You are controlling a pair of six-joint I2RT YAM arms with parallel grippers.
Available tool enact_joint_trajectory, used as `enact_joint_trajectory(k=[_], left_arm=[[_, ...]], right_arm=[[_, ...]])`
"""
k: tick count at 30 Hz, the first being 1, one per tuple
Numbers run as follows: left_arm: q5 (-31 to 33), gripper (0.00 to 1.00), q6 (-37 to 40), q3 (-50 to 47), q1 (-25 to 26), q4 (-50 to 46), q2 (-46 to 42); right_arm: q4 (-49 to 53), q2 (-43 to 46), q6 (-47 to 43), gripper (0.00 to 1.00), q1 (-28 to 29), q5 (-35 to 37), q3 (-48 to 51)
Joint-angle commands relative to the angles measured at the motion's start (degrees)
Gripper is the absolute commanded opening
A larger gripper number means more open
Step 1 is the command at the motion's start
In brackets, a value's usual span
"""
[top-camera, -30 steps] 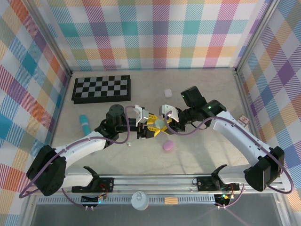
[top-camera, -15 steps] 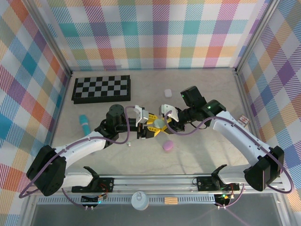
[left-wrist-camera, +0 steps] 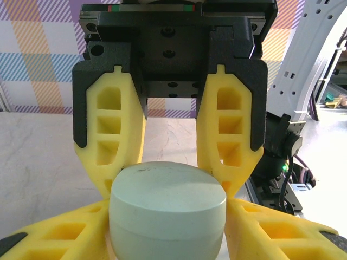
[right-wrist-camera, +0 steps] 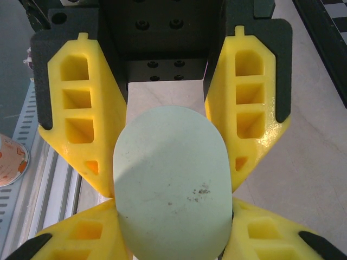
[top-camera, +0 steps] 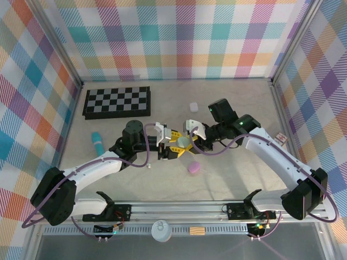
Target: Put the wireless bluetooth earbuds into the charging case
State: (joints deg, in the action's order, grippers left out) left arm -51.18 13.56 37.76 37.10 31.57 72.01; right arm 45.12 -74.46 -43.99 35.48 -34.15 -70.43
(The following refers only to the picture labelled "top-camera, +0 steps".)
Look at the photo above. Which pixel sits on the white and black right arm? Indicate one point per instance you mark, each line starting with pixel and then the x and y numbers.
pixel 271 151

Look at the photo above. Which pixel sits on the aluminium front rail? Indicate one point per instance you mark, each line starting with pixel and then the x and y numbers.
pixel 176 211

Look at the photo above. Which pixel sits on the small printed card box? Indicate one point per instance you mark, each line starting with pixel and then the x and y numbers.
pixel 282 138

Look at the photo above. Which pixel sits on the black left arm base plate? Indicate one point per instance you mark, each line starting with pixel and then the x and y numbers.
pixel 122 212

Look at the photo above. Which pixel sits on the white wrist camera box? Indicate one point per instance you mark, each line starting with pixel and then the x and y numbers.
pixel 196 127
pixel 162 134

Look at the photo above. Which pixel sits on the aluminium side rail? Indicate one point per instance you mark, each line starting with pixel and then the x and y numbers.
pixel 67 135
pixel 282 116

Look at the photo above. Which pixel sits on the mint green earbud charging case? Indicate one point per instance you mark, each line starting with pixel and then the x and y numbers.
pixel 183 142

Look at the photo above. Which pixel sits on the teal cylinder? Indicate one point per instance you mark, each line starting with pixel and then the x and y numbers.
pixel 97 140

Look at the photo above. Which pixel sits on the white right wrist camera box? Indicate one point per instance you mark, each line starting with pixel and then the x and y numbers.
pixel 196 127

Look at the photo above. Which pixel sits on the purple earbud charging case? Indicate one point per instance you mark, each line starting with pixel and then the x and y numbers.
pixel 194 167

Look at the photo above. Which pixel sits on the white round lid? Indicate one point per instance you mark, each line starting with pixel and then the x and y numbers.
pixel 161 231

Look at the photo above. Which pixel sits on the small wooden block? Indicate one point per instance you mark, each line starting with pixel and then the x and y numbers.
pixel 197 231

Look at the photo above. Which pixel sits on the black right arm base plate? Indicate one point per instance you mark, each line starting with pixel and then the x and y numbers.
pixel 236 211

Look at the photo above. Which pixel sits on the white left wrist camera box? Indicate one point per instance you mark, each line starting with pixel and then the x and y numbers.
pixel 162 134

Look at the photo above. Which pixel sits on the black folding chessboard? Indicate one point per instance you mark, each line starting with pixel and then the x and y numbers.
pixel 116 103

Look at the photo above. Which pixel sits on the aluminium frame post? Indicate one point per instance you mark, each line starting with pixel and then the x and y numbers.
pixel 292 40
pixel 59 48

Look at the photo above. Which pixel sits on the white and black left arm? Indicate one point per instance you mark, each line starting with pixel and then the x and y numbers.
pixel 89 173

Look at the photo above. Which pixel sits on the white earbud charging case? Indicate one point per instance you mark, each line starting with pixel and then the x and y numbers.
pixel 193 107

